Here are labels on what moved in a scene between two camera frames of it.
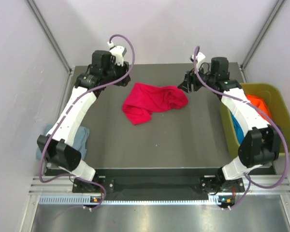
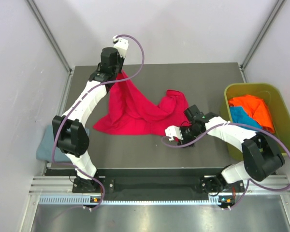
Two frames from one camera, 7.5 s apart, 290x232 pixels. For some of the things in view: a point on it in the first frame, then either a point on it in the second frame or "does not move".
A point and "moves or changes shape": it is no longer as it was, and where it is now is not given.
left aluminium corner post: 54,40 does not move
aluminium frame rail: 64,186 does not move
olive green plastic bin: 277,103 does not move
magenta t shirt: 143,99 moves or changes shape
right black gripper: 190,79 → 184,139
